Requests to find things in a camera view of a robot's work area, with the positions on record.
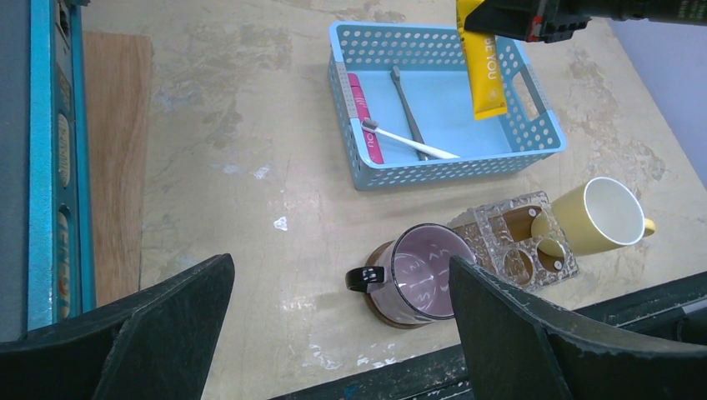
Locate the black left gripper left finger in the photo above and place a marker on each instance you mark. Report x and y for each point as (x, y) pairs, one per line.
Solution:
(157, 343)

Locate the dark grey box blue edge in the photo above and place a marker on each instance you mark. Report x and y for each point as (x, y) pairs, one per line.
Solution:
(47, 260)

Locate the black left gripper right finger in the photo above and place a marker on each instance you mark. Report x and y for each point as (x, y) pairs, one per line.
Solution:
(519, 346)

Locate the white toothbrush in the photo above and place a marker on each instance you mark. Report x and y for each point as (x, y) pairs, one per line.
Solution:
(371, 126)

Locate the light wooden board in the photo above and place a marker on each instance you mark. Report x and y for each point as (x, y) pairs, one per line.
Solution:
(118, 72)

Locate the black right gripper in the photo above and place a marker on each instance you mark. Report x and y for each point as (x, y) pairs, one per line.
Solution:
(528, 21)

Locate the grey toothbrush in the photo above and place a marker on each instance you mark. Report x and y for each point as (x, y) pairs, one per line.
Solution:
(413, 126)

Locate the pink toothpaste tube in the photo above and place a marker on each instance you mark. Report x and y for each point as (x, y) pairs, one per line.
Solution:
(371, 141)

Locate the clear textured glass dish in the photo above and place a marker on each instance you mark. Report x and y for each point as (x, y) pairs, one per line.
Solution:
(518, 240)

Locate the yellow toothpaste tube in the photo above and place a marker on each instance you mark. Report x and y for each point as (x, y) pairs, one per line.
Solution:
(480, 55)

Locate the yellow ceramic mug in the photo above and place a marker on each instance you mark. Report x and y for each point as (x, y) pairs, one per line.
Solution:
(596, 217)

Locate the purple mug with black handle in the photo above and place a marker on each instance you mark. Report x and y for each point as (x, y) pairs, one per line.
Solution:
(406, 281)

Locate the dark wooden oval tray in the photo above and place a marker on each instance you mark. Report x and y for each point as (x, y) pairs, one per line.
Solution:
(406, 281)

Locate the light blue perforated plastic basket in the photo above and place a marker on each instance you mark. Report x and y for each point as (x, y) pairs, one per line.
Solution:
(436, 85)

